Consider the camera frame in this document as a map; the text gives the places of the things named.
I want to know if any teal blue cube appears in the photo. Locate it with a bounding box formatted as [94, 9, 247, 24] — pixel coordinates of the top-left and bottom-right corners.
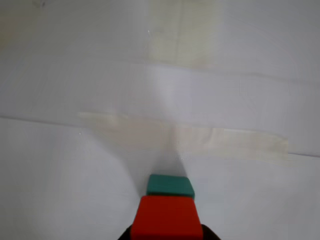
[145, 174, 196, 201]

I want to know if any beige masking tape strip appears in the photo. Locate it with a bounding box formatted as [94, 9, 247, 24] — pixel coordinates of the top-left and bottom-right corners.
[79, 111, 289, 161]
[146, 0, 210, 66]

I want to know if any small white paper sheet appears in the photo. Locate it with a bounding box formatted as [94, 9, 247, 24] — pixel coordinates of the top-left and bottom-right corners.
[0, 116, 320, 240]

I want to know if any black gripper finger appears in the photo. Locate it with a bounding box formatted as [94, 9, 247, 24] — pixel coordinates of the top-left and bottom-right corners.
[201, 223, 222, 240]
[119, 223, 135, 240]

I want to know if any red cube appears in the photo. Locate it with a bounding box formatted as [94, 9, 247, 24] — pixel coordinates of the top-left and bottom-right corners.
[129, 195, 204, 240]

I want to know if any large white paper sheet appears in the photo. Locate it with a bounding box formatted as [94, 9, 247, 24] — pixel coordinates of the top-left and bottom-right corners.
[0, 44, 320, 157]

